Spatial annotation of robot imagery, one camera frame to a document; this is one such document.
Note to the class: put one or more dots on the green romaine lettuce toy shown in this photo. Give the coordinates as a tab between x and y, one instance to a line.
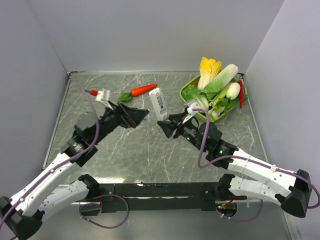
221	80

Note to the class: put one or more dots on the green celery stalk toy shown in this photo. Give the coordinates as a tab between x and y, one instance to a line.
218	104

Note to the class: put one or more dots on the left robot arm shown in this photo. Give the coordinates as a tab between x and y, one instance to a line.
25	211

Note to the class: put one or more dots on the yellow napa cabbage toy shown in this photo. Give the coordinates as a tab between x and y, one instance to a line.
208	69

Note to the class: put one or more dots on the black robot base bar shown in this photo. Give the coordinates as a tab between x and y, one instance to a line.
161	196

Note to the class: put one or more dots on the red chili pepper toy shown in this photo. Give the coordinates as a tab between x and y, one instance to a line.
241	93

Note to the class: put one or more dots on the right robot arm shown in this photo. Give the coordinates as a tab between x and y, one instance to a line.
288	189

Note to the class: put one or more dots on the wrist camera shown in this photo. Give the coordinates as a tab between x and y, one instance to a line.
190	107
101	96

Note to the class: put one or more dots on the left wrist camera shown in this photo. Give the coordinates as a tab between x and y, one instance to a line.
101	96

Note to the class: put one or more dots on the green leafy cabbage toy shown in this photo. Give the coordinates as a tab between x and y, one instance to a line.
191	92

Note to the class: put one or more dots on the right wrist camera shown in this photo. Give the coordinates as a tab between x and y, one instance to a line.
190	107

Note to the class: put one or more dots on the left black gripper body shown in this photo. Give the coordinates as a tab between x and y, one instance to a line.
111	120

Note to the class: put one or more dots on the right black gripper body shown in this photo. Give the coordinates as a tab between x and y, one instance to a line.
188	130

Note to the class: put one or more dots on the white radish toy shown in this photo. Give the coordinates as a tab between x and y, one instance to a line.
233	91

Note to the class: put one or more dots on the green plastic basket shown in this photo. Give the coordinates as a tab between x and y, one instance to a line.
230	104

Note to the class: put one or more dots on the orange toy carrot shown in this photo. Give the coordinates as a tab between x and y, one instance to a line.
135	92

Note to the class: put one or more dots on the white remote control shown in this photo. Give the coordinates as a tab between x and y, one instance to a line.
159	105

